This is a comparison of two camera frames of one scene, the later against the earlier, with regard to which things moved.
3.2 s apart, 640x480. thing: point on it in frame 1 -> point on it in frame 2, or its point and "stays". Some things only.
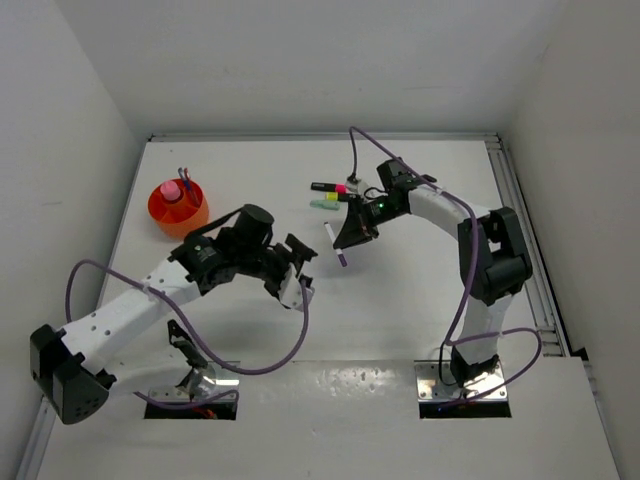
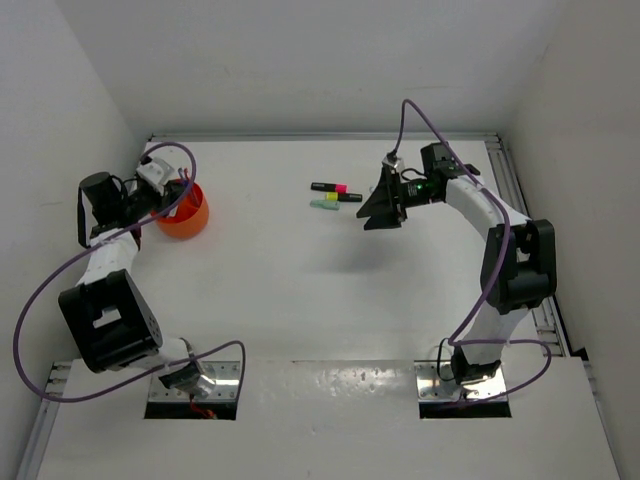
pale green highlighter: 326,204 stays
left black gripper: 288,256 -> 171,191
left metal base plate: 211,379 stays
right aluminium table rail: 550,319 stays
